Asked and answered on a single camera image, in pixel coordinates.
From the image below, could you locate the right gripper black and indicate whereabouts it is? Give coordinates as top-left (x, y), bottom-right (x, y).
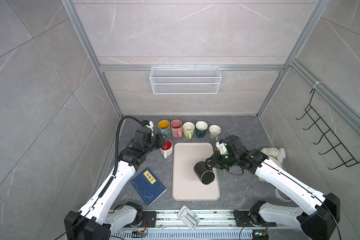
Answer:
top-left (205, 150), bottom-right (238, 170)

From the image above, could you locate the white mug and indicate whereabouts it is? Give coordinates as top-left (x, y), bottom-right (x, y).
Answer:
top-left (160, 140), bottom-right (173, 159)

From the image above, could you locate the blue mug yellow inside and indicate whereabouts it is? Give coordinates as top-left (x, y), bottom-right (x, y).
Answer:
top-left (158, 120), bottom-right (171, 138)

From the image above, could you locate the pink cartoon mug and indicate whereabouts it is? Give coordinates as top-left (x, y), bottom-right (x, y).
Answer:
top-left (171, 120), bottom-right (183, 139)

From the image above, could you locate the black mug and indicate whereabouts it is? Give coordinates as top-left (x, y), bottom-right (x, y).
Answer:
top-left (194, 162), bottom-right (216, 185)

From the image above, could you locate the light green mug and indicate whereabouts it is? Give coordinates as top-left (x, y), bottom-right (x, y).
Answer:
top-left (183, 122), bottom-right (195, 139)

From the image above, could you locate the grey mug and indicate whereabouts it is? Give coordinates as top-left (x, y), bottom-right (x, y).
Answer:
top-left (209, 125), bottom-right (222, 142)

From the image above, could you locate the dark green mug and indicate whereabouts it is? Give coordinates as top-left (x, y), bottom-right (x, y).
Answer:
top-left (195, 121), bottom-right (208, 138)

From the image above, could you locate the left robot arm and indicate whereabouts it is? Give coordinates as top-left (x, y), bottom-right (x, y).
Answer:
top-left (62, 116), bottom-right (166, 240)

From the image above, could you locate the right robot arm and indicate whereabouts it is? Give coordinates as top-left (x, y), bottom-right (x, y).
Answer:
top-left (204, 134), bottom-right (341, 240)

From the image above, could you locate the beige serving tray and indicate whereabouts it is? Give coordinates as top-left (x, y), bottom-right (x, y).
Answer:
top-left (172, 143), bottom-right (220, 201)

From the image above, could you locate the blue hardcover book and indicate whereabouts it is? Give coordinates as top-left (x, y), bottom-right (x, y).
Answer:
top-left (131, 168), bottom-right (167, 207)

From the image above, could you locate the white plush toy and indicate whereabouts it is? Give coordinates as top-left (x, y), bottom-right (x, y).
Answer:
top-left (261, 147), bottom-right (286, 169)

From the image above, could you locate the clear tape roll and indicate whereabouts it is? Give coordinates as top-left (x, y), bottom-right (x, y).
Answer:
top-left (275, 188), bottom-right (292, 203)

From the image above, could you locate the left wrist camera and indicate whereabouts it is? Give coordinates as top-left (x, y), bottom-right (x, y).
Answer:
top-left (142, 120), bottom-right (154, 132)

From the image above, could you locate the white wire mesh basket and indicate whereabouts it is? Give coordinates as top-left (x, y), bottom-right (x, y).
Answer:
top-left (150, 67), bottom-right (222, 95)

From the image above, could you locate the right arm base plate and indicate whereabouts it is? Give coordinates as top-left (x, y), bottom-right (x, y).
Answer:
top-left (233, 210), bottom-right (277, 227)

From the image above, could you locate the white plastic bracket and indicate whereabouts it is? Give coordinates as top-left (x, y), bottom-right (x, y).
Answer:
top-left (177, 206), bottom-right (200, 231)

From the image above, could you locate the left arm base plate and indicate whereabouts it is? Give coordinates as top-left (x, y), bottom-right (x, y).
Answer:
top-left (131, 211), bottom-right (157, 228)

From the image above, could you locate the black wire hook rack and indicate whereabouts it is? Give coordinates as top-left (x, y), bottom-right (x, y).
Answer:
top-left (296, 89), bottom-right (360, 170)

